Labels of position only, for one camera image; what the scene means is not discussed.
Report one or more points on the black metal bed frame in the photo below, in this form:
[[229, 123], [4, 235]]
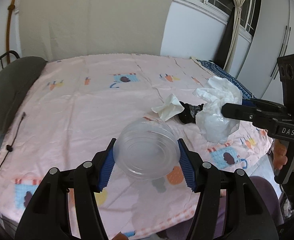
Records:
[[0, 60]]

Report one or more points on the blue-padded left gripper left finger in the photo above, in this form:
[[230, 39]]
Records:
[[47, 214]]

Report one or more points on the white wardrobe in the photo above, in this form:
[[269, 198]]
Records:
[[273, 38]]

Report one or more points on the beige board against wall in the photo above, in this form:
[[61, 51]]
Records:
[[60, 29]]

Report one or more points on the clear plastic bag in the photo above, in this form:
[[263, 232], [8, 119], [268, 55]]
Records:
[[213, 126]]

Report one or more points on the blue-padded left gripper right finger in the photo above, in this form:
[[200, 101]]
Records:
[[246, 215]]

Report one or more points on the person right hand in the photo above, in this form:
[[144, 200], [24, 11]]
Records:
[[279, 152]]

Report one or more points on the orange pipe on wall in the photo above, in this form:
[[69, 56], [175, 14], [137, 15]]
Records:
[[11, 9]]

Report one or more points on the dark grey pillow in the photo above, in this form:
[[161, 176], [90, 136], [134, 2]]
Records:
[[15, 81]]

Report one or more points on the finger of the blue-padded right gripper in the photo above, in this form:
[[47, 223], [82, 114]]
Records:
[[258, 117], [262, 104]]

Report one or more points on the blue patterned blanket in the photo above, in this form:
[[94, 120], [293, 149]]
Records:
[[218, 71]]

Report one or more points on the white tissue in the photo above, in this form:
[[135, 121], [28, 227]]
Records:
[[169, 109], [217, 92]]

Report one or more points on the pink patterned bed sheet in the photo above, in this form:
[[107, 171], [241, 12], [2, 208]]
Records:
[[73, 111]]

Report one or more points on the person left hand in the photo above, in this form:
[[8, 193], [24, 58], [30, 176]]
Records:
[[120, 236]]

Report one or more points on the clear plastic round container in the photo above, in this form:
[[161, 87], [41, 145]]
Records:
[[146, 149]]

